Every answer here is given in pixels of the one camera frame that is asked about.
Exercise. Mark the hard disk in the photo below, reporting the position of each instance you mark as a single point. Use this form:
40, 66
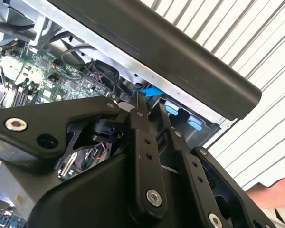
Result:
172, 109

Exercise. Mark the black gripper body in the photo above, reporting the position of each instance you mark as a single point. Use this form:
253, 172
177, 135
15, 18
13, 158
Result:
92, 197

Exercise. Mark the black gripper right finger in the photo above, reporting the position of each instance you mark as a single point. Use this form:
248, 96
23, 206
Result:
192, 171

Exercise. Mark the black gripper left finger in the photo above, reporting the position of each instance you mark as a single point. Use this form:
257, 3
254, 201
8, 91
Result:
50, 118

